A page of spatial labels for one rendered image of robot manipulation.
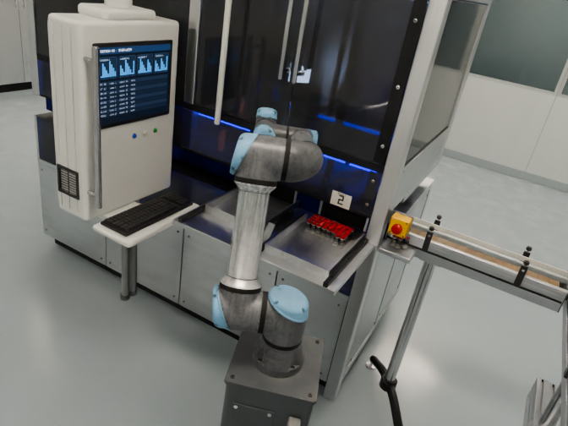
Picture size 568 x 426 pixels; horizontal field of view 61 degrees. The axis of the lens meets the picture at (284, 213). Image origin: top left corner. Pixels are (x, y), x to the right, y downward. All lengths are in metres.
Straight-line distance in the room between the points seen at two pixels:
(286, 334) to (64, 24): 1.24
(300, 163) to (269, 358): 0.55
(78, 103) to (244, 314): 0.99
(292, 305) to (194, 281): 1.33
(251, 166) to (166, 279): 1.56
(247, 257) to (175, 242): 1.30
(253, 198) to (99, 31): 0.88
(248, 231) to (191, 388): 1.30
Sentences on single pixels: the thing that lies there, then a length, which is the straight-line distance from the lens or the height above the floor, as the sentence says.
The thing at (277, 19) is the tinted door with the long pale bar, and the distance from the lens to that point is 1.96.
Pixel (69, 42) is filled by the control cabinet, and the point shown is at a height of 1.47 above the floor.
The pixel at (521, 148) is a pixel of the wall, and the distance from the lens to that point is 6.46.
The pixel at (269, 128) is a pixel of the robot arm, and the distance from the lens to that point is 1.63.
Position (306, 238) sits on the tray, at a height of 0.88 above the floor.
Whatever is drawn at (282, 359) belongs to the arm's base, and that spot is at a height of 0.85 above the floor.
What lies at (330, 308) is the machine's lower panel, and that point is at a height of 0.51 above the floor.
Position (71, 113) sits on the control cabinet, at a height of 1.23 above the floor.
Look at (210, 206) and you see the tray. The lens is 1.95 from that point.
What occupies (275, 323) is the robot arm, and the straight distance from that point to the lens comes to 1.31.
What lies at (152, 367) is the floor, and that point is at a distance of 2.53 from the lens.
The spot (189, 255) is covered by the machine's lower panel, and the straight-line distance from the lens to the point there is 2.52.
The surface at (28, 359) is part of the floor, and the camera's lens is 2.64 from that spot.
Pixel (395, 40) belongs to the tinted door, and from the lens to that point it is 1.78.
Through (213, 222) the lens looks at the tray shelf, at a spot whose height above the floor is 0.88.
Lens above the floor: 1.80
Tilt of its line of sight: 27 degrees down
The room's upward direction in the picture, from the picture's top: 10 degrees clockwise
